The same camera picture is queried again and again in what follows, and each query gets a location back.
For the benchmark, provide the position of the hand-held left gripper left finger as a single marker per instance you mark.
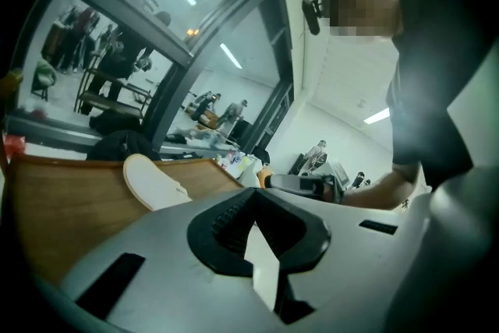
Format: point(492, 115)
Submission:
point(202, 238)

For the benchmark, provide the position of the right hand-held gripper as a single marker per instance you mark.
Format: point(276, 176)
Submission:
point(308, 186)

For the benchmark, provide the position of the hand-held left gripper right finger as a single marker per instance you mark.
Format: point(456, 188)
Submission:
point(308, 241)

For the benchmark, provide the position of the white slipper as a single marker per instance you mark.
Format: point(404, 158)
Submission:
point(156, 183)

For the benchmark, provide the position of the person's right forearm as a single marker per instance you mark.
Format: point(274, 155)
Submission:
point(382, 191)

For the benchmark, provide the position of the white black standing device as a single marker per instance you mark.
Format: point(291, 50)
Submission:
point(317, 156)

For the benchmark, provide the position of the orange cushion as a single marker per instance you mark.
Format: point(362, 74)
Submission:
point(265, 175)

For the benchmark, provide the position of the green bottle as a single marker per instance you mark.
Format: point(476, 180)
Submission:
point(243, 167)

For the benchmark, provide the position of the blue label bottle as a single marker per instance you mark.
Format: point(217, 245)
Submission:
point(234, 159)

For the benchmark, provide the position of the ceiling light panel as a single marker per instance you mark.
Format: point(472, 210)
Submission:
point(377, 115)

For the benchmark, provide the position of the black jacket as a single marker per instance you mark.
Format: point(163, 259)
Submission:
point(117, 146)

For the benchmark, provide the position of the wooden shoe rack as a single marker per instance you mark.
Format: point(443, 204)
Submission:
point(78, 199)

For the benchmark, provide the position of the person's black clothing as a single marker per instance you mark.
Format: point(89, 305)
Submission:
point(429, 70)

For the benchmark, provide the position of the red packet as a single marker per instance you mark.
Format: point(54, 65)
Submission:
point(13, 144)

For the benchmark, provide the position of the black head-mounted camera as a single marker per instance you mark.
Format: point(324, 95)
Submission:
point(313, 17)

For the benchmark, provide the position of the black window frame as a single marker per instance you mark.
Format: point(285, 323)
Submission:
point(128, 11)

